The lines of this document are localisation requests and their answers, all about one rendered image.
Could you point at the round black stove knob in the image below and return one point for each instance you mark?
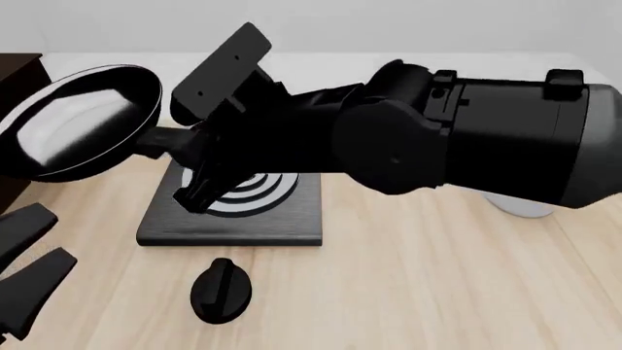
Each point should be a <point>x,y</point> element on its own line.
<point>221,289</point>

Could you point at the black frying pan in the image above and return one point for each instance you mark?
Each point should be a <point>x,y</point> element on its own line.
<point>73,109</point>

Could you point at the flat black stove plate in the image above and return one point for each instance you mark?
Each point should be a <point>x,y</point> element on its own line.
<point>243,229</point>

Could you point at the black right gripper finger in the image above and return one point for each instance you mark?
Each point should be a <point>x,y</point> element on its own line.
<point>209,193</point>

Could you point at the dark brown wooden cabinet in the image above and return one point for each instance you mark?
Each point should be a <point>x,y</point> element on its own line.
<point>22,73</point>

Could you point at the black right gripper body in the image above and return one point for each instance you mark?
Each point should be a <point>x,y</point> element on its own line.
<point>265,142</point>

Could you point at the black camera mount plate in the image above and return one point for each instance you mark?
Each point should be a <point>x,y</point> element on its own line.
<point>221,69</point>

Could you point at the white mug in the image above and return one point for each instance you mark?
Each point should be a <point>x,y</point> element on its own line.
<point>520,208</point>

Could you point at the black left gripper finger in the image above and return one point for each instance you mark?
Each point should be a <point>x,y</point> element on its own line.
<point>41,280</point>
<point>26,224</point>

